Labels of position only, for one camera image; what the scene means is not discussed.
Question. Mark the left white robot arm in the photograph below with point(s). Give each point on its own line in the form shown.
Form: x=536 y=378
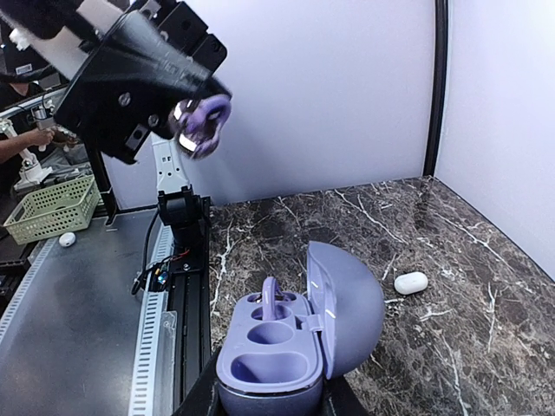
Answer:
x=178 y=206

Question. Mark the purple grey earbud case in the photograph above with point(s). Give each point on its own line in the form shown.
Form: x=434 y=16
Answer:
x=279 y=367

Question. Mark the white slotted cable duct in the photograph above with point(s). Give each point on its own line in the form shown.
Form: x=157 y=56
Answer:
x=75 y=340

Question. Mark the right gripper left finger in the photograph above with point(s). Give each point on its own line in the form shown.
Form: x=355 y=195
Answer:
x=203 y=398

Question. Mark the purple earbud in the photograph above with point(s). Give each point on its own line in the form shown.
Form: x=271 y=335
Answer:
x=197 y=124
x=274 y=302

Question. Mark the white case on bench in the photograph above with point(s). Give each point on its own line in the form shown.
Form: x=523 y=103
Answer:
x=67 y=239

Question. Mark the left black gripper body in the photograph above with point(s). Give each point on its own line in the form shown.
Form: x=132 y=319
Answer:
x=117 y=122

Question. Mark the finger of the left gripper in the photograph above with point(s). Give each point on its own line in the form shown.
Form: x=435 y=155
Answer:
x=140 y=58

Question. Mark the white earbud charging case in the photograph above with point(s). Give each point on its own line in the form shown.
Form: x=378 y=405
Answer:
x=410 y=283

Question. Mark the person in black shirt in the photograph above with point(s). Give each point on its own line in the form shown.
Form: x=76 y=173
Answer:
x=27 y=134

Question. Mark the left black frame post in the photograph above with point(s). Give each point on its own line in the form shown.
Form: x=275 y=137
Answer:
x=439 y=88

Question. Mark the green plastic basket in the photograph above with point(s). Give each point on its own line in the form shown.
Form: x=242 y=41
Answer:
x=52 y=211

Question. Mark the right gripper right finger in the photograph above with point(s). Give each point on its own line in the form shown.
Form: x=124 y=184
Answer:
x=339 y=399

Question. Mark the black front rail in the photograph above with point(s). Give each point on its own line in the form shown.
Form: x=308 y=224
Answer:
x=189 y=297

